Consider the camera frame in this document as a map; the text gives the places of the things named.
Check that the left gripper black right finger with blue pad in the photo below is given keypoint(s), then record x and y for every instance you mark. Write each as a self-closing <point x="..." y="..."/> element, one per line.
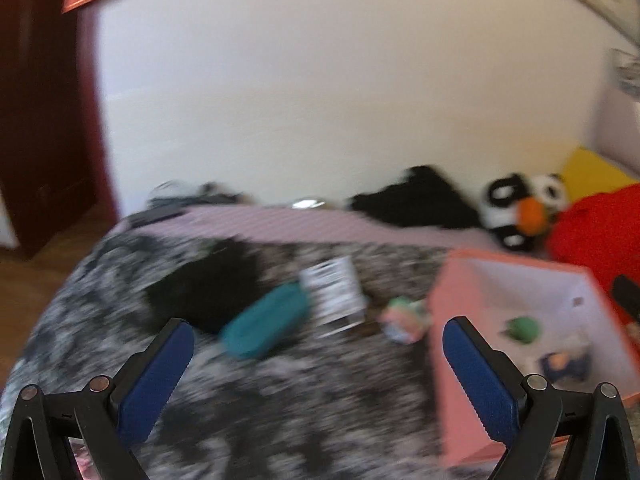
<point x="526" y="414"/>

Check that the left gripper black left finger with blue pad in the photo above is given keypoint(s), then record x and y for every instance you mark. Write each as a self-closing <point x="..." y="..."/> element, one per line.
<point x="111" y="415"/>

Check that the dark blue toy figure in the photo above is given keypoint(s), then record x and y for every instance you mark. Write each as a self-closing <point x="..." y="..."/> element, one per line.
<point x="573" y="361"/>

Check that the green plastic piece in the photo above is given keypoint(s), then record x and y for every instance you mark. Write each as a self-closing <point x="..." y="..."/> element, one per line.
<point x="522" y="329"/>

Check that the teal glasses case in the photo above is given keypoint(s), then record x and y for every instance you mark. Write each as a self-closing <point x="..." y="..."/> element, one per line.
<point x="265" y="324"/>

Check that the pink cardboard box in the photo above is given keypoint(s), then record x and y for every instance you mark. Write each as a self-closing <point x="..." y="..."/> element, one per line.
<point x="489" y="289"/>

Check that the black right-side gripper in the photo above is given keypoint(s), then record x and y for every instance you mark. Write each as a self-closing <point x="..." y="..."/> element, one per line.
<point x="626" y="294"/>

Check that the red cushion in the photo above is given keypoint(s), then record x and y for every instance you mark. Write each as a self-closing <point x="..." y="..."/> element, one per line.
<point x="601" y="233"/>

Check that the panda plush toy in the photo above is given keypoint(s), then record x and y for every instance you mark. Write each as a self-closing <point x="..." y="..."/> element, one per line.
<point x="519" y="211"/>

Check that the black and white blanket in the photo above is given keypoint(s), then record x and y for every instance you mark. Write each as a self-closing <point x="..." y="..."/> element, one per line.
<point x="345" y="407"/>

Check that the black phone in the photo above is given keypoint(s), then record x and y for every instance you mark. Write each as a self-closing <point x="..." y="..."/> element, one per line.
<point x="154" y="215"/>

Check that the white barcode packaging card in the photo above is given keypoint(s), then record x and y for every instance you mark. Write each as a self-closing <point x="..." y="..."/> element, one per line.
<point x="337" y="300"/>

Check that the pink quilted bedsheet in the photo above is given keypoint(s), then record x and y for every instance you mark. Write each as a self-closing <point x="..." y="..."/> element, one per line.
<point x="283" y="225"/>

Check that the black clothing pile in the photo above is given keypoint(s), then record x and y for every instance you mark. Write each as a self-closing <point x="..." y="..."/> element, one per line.
<point x="423" y="198"/>

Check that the dark red wooden door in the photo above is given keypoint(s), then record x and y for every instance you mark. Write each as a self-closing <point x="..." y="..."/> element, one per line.
<point x="53" y="154"/>

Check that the yellow pillow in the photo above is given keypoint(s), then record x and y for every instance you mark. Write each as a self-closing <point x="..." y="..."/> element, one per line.
<point x="585" y="173"/>

